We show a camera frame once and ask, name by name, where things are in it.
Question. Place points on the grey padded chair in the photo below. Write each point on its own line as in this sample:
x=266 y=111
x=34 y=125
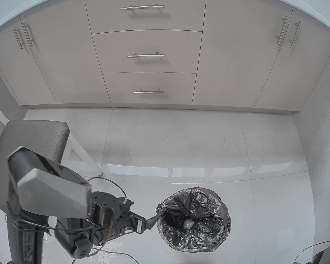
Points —
x=30 y=133

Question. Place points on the black plastic bag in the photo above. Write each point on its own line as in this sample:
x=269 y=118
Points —
x=209 y=210

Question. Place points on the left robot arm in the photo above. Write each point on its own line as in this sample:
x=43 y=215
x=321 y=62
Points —
x=52 y=191

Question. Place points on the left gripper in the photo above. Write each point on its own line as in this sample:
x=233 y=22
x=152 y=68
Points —
x=134 y=224

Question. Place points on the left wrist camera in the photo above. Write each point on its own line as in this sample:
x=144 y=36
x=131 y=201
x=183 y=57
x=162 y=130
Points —
x=126 y=205

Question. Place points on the beige cabinet with drawers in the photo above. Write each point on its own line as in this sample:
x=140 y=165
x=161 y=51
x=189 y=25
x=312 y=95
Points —
x=154 y=37

